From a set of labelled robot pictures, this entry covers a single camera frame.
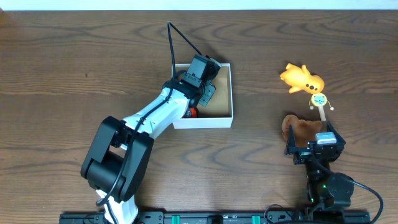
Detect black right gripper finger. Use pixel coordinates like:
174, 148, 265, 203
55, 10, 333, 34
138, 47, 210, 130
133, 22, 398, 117
326, 121, 345, 144
285, 125, 296, 150

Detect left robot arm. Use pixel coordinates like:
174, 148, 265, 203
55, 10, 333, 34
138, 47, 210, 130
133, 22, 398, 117
80, 55, 221, 223

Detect red toy truck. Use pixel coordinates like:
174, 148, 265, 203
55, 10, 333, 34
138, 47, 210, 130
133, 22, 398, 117
183, 108, 198, 118

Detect white cardboard box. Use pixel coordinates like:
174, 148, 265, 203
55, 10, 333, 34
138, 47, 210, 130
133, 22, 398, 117
173, 63, 234, 129

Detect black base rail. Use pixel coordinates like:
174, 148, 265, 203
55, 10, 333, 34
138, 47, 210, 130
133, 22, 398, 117
59, 210, 371, 224

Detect wooden cat rattle drum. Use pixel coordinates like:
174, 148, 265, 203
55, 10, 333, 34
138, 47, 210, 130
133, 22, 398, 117
308, 93, 334, 122

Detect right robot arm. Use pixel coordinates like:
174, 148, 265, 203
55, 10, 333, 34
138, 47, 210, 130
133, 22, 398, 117
285, 122, 354, 223

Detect brown plush toy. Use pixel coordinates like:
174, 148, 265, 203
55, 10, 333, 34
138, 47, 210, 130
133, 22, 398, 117
281, 114, 323, 147

